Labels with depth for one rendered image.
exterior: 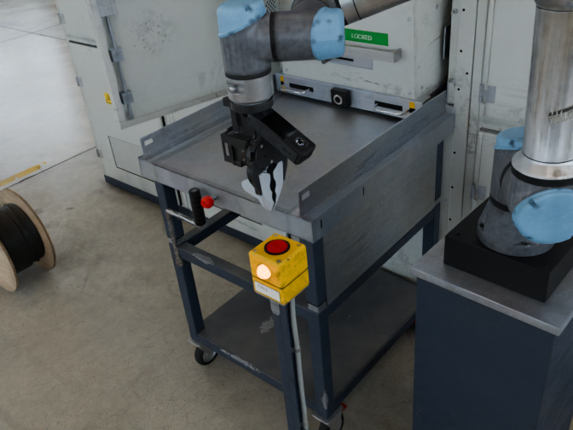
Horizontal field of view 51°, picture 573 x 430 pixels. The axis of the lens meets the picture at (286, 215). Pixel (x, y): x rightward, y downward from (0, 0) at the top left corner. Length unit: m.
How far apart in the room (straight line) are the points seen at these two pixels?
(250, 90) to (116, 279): 1.85
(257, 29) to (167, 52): 1.03
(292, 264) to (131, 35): 1.01
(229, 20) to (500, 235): 0.66
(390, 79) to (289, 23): 0.87
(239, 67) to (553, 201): 0.54
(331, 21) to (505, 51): 0.84
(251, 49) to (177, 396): 1.44
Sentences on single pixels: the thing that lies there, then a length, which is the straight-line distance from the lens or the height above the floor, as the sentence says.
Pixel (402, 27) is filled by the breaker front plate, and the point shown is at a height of 1.10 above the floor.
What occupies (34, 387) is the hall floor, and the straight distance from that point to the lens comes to 2.38.
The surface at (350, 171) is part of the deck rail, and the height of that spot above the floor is 0.85.
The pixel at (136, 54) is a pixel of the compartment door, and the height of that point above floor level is 1.04.
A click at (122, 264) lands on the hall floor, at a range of 2.81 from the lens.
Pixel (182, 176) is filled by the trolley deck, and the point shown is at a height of 0.82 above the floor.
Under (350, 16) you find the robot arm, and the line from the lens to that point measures 1.06.
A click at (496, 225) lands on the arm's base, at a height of 0.87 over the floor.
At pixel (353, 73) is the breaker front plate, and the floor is 0.94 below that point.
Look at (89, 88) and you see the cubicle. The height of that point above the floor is 0.58.
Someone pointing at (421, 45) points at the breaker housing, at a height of 1.04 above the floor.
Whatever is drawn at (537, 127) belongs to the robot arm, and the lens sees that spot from 1.03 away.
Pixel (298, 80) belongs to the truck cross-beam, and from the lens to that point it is 1.97.
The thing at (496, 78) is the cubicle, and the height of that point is 0.96.
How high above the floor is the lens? 1.56
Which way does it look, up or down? 32 degrees down
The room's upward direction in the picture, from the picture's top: 6 degrees counter-clockwise
